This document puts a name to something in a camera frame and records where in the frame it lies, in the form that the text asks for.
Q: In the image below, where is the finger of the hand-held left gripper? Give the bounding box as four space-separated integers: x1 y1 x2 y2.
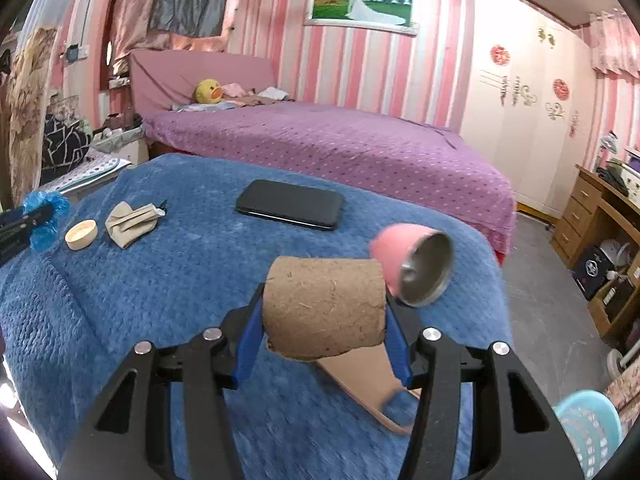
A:
0 204 55 266

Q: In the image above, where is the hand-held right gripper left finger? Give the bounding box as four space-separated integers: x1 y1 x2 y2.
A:
57 282 266 480

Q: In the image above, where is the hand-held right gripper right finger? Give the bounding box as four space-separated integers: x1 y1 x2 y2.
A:
385 305 586 480

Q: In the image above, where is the blue plastic bag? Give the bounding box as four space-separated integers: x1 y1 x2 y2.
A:
22 191 72 252

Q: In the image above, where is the brown cardboard tube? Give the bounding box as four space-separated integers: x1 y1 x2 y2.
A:
261 255 390 361

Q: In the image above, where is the light blue plastic basket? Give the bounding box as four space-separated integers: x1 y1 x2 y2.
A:
552 390 623 478

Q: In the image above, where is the tan flat sheet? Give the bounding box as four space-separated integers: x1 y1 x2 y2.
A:
312 345 421 436

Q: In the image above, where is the cream round lid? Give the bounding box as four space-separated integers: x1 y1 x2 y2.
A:
64 219 99 252

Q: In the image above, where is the dark patterned cloth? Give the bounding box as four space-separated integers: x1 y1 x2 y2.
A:
42 114 93 181

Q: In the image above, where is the pink cup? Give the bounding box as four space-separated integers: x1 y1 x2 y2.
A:
369 224 456 308

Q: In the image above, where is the floral padded board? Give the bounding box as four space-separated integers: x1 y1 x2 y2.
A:
42 152 133 193

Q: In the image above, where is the beige cloth pouch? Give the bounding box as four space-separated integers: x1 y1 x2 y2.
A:
104 201 167 249

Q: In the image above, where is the brown floral curtain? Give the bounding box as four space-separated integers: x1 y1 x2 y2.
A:
0 27 58 206

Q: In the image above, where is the black smartphone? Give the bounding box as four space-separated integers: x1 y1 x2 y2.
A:
235 179 346 232

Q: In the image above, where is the pink covered headboard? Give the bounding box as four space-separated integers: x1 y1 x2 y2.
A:
127 49 278 113

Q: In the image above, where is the dark box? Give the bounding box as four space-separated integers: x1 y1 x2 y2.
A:
572 245 608 301

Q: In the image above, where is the purple dotted bed cover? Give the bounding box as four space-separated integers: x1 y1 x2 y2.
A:
142 101 518 261

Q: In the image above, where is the wooden desk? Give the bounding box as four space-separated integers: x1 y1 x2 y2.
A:
552 164 640 341

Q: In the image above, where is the yellow duck plush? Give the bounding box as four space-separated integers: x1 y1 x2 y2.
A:
194 78 223 106

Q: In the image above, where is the cream wardrobe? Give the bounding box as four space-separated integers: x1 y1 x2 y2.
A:
459 0 601 218

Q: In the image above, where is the pink curtain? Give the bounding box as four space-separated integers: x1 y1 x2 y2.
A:
107 0 236 66

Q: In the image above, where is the pink clothes pile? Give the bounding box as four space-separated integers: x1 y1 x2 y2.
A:
220 82 291 107

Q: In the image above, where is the pink window valance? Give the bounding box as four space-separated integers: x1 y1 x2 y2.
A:
590 10 640 78

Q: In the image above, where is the wall poster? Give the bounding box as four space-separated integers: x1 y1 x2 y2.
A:
304 0 421 37

